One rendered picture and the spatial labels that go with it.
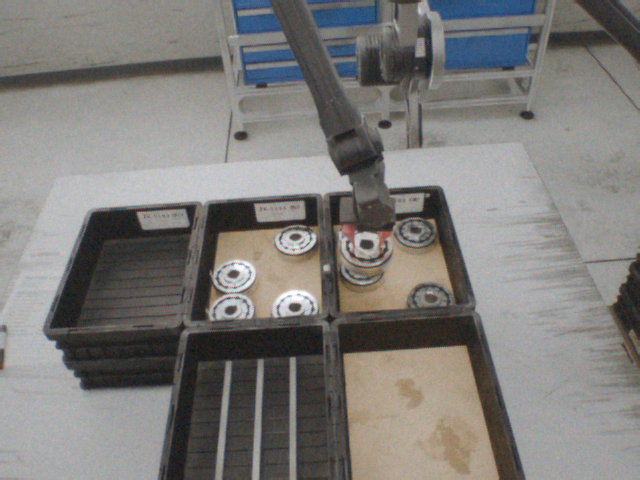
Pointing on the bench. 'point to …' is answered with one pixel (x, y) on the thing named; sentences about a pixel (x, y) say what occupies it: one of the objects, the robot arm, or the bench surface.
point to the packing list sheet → (30, 319)
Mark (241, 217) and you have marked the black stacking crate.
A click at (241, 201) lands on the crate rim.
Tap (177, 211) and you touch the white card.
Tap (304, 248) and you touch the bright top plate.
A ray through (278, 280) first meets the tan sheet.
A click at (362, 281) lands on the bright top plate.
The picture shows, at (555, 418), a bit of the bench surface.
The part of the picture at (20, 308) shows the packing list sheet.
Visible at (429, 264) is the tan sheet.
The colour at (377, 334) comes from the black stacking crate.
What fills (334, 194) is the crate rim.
